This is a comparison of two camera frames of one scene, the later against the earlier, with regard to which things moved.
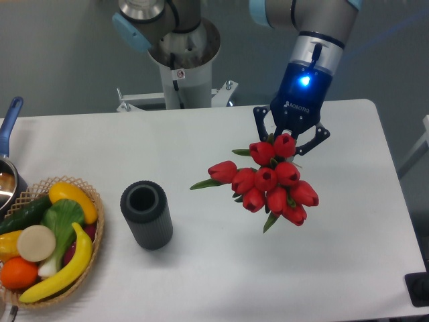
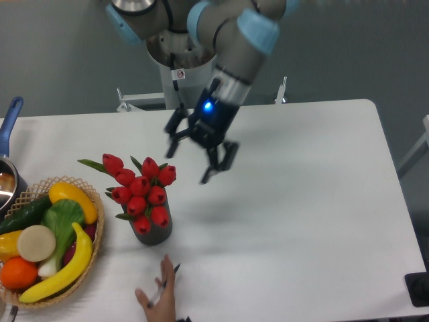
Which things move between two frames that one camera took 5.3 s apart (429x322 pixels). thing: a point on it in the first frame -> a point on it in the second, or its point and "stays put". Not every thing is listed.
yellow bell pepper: [9, 245] stays put
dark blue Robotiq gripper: [297, 103] -> [210, 120]
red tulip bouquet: [270, 184] -> [146, 192]
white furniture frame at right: [420, 149] stays put
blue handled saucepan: [12, 187] stays put
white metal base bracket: [221, 96] stays put
